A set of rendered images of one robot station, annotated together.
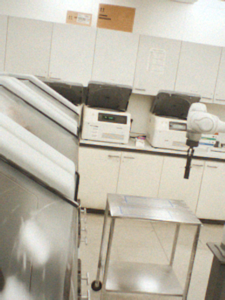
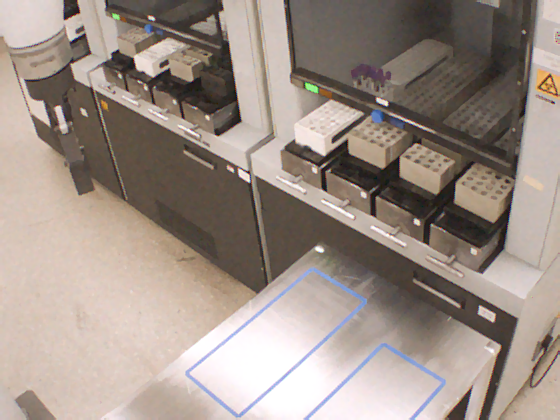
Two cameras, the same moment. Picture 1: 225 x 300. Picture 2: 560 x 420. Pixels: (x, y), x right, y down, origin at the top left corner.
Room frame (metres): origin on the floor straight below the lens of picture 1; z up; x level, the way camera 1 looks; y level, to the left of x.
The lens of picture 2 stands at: (3.03, -0.67, 1.79)
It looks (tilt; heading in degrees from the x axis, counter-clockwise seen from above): 41 degrees down; 146
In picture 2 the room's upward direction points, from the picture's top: 8 degrees counter-clockwise
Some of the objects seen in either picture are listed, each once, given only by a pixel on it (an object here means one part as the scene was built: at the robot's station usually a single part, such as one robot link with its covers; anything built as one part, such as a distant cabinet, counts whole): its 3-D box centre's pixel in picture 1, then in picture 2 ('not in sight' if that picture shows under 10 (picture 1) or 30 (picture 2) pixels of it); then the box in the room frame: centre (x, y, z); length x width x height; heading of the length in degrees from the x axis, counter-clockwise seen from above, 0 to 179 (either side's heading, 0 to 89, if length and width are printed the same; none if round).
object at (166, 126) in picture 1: (173, 118); not in sight; (4.71, -0.71, 1.25); 0.62 x 0.56 x 0.69; 6
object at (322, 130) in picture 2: not in sight; (346, 115); (1.97, 0.30, 0.83); 0.30 x 0.10 x 0.06; 96
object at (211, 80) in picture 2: not in sight; (215, 82); (1.58, 0.16, 0.85); 0.12 x 0.02 x 0.06; 7
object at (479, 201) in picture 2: not in sight; (477, 201); (2.44, 0.25, 0.85); 0.12 x 0.02 x 0.06; 5
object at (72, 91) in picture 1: (58, 106); not in sight; (4.54, 0.72, 1.22); 0.62 x 0.56 x 0.64; 5
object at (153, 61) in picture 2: not in sight; (178, 49); (1.27, 0.22, 0.83); 0.30 x 0.10 x 0.06; 96
